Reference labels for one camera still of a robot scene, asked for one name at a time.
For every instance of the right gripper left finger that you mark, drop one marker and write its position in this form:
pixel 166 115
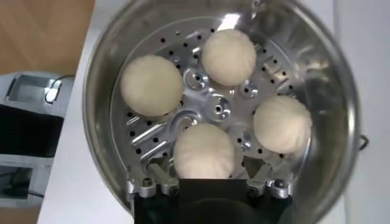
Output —
pixel 152 185

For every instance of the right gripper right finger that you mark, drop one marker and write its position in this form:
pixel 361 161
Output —
pixel 274 187

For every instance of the white steamed baozi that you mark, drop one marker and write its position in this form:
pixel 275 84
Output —
pixel 282 124
pixel 204 150
pixel 151 85
pixel 229 57

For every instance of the stainless steel steamer basket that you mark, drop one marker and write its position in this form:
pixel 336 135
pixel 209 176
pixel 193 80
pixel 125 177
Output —
pixel 320 61

